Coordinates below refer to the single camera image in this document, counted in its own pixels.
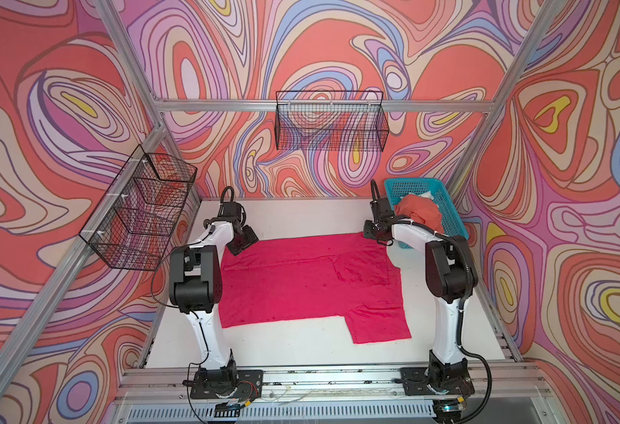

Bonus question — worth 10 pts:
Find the magenta t shirt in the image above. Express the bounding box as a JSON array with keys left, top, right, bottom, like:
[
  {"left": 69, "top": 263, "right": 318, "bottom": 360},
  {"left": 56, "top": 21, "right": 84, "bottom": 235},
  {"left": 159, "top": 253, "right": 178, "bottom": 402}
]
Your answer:
[{"left": 218, "top": 233, "right": 412, "bottom": 345}]

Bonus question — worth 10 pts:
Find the teal plastic basket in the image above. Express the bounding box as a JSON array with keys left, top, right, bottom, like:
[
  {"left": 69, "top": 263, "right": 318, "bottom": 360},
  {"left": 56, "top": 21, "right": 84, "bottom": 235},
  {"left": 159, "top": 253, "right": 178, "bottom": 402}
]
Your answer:
[{"left": 384, "top": 178, "right": 470, "bottom": 240}]

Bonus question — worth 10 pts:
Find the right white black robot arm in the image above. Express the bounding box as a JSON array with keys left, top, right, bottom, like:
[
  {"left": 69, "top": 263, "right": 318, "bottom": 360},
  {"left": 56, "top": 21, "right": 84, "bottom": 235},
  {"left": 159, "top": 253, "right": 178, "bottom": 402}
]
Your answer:
[{"left": 364, "top": 197, "right": 486, "bottom": 398}]

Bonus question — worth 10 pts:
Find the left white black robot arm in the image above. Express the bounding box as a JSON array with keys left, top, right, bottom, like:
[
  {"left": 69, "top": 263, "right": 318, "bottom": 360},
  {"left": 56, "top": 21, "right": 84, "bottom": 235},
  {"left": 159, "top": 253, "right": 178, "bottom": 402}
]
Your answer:
[{"left": 169, "top": 200, "right": 260, "bottom": 403}]

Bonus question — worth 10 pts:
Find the coral orange t shirt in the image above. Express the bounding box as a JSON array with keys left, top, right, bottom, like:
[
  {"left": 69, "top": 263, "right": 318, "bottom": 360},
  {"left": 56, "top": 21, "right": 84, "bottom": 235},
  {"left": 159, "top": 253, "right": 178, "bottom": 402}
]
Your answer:
[{"left": 394, "top": 194, "right": 444, "bottom": 233}]

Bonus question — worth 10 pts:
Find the white cloth in basket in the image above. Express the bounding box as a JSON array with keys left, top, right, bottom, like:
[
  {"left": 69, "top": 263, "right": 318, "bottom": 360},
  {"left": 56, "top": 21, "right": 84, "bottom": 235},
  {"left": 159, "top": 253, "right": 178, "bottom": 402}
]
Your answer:
[{"left": 419, "top": 191, "right": 435, "bottom": 201}]

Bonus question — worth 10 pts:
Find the left black wire basket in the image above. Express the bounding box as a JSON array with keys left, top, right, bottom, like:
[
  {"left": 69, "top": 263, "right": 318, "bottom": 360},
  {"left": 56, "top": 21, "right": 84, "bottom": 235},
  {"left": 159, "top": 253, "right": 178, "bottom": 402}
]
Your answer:
[{"left": 79, "top": 147, "right": 197, "bottom": 271}]

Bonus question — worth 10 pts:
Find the black wire basket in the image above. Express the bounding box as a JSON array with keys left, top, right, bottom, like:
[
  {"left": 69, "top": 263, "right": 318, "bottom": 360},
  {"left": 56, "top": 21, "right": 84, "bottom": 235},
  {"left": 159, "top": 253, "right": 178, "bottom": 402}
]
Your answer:
[
  {"left": 274, "top": 89, "right": 390, "bottom": 153},
  {"left": 79, "top": 147, "right": 197, "bottom": 271}
]

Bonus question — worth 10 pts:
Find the back black wire basket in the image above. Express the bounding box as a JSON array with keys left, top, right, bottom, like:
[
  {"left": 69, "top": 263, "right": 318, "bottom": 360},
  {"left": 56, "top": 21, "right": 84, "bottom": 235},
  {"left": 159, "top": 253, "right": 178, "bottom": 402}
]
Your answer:
[{"left": 274, "top": 89, "right": 390, "bottom": 153}]

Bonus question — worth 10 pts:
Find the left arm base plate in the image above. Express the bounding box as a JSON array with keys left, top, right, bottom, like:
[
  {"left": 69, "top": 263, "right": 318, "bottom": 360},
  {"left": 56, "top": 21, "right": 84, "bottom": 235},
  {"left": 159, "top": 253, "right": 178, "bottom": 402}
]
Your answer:
[{"left": 188, "top": 369, "right": 263, "bottom": 401}]

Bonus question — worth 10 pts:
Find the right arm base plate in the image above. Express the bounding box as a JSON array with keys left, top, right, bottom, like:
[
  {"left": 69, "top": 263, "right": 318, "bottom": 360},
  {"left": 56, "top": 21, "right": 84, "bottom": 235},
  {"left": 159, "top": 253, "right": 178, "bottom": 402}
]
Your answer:
[{"left": 396, "top": 367, "right": 475, "bottom": 398}]

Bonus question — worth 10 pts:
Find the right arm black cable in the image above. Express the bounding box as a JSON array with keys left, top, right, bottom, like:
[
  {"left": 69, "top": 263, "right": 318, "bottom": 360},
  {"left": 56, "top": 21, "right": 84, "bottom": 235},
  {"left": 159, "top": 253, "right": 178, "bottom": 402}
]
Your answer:
[{"left": 369, "top": 178, "right": 494, "bottom": 424}]

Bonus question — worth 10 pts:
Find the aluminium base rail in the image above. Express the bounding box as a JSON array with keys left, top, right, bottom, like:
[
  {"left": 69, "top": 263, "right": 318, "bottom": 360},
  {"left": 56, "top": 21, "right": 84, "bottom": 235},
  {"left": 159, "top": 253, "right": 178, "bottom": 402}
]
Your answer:
[{"left": 106, "top": 361, "right": 566, "bottom": 423}]

